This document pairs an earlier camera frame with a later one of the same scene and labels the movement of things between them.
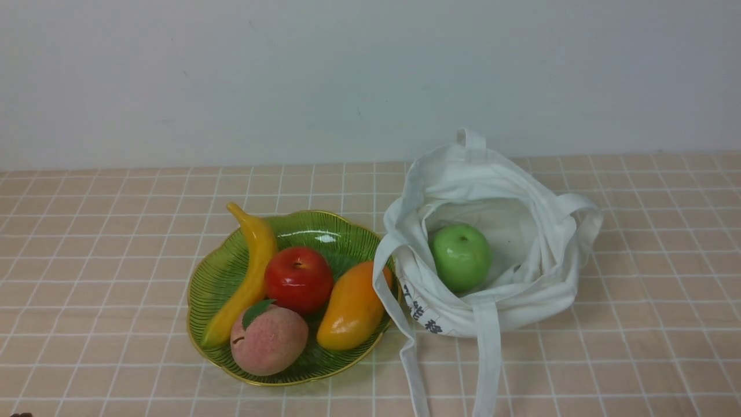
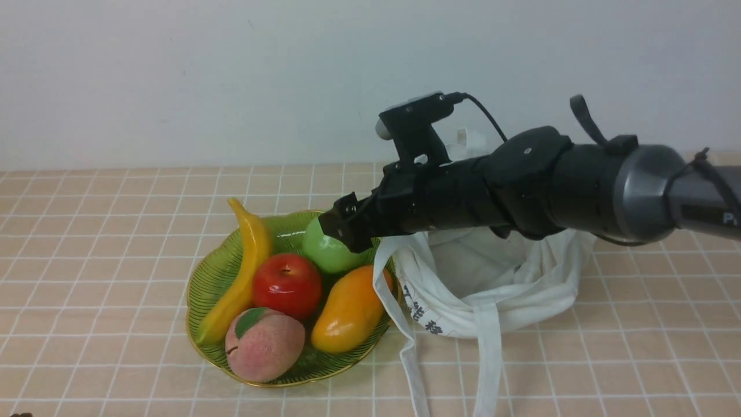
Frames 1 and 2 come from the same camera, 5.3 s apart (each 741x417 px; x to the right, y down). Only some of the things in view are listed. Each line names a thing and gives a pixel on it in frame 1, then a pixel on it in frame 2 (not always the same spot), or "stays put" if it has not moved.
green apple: (462, 256) to (328, 253)
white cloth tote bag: (476, 245) stays put
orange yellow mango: (354, 308) stays put
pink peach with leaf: (266, 339) stays put
